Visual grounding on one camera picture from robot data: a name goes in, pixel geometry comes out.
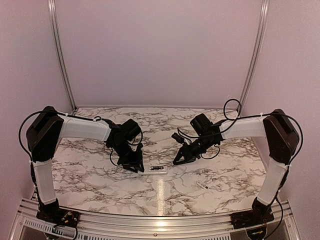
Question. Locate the aluminium frame post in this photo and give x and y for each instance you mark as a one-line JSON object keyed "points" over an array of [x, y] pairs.
{"points": [[261, 29], [60, 55]]}

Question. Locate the right aluminium frame post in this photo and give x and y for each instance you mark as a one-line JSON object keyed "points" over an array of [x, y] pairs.
{"points": [[261, 29]]}

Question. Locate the left aluminium frame post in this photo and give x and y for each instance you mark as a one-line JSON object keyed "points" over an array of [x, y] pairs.
{"points": [[60, 55]]}

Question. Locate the front aluminium frame rail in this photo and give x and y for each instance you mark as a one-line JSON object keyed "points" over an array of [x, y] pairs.
{"points": [[104, 226]]}

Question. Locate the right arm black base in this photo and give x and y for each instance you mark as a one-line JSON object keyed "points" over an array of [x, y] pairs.
{"points": [[259, 214]]}

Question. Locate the white battery cover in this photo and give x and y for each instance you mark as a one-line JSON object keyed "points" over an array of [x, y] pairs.
{"points": [[202, 185]]}

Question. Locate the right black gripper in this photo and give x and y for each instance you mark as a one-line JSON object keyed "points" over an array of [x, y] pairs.
{"points": [[184, 150]]}

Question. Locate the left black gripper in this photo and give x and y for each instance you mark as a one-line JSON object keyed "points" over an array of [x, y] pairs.
{"points": [[138, 159]]}

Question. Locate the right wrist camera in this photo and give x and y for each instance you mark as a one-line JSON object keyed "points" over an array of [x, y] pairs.
{"points": [[178, 138]]}

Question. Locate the white remote control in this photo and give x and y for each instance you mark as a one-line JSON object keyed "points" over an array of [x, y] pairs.
{"points": [[155, 170]]}

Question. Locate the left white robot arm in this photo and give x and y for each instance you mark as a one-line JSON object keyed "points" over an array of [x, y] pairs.
{"points": [[50, 127]]}

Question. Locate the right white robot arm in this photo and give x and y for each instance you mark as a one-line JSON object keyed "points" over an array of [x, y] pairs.
{"points": [[284, 138]]}

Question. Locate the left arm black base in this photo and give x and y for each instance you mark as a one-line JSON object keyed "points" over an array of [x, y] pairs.
{"points": [[52, 213]]}

